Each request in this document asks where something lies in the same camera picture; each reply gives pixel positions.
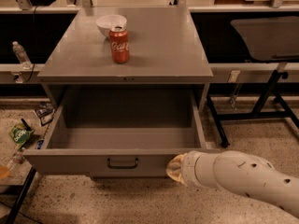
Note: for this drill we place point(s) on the grey top drawer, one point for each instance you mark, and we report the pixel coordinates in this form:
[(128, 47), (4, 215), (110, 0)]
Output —
[(93, 125)]

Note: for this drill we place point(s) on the grey chair with black frame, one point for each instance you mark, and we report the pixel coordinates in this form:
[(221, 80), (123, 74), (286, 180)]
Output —
[(269, 40)]

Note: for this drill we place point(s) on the black drawer handle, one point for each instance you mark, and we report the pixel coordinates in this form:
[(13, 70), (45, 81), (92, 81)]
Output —
[(122, 164)]

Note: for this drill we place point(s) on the white bowl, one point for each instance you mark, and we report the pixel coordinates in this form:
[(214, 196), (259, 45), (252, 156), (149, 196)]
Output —
[(105, 23)]

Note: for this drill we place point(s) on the blue small packet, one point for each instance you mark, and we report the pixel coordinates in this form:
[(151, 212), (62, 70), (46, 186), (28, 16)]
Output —
[(40, 144)]

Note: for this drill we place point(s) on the dark snack packet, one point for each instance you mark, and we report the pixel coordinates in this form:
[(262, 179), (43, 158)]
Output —
[(45, 113)]

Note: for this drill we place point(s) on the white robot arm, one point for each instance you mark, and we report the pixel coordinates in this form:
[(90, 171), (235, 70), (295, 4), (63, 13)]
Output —
[(240, 173)]

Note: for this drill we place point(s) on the clear plastic water bottle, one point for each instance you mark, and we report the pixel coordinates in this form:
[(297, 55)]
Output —
[(21, 55)]

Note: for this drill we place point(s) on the orange soda can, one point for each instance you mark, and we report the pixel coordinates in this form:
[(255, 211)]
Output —
[(119, 44)]

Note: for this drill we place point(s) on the black stand leg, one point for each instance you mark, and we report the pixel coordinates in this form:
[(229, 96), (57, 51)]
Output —
[(21, 196)]

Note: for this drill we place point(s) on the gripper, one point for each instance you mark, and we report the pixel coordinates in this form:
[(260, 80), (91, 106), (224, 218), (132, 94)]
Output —
[(189, 168)]

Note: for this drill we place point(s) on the grey metal cabinet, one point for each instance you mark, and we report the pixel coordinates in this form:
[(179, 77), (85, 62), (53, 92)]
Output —
[(164, 50)]

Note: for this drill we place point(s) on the green snack bag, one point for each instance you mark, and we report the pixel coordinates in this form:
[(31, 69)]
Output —
[(20, 135)]

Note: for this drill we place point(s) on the plastic bottle on floor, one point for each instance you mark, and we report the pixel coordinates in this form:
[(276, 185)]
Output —
[(16, 159)]

